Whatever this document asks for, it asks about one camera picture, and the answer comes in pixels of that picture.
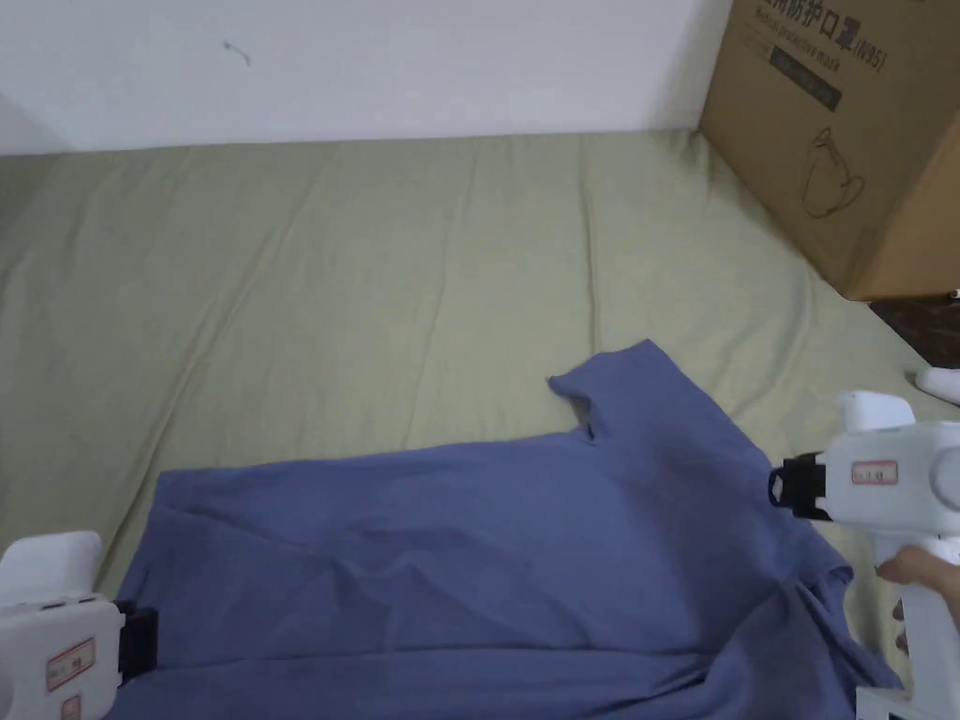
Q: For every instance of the small white object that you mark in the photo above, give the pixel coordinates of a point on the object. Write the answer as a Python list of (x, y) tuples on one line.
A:
[(943, 382)]

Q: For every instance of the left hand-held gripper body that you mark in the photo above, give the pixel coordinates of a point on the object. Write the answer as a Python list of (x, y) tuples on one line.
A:
[(52, 630)]

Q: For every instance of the bed with pale green sheet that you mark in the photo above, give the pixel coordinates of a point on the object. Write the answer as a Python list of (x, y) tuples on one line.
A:
[(337, 255)]

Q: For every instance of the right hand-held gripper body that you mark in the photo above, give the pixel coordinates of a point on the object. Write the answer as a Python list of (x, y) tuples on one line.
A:
[(892, 480)]

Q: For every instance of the blue shirt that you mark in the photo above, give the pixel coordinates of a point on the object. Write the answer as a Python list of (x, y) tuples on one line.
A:
[(480, 555)]

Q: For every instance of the brown cardboard carton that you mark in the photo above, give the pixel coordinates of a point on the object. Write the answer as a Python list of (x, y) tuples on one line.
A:
[(847, 127)]

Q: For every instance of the person's right hand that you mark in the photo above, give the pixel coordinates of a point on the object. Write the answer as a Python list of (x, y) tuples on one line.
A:
[(926, 581)]

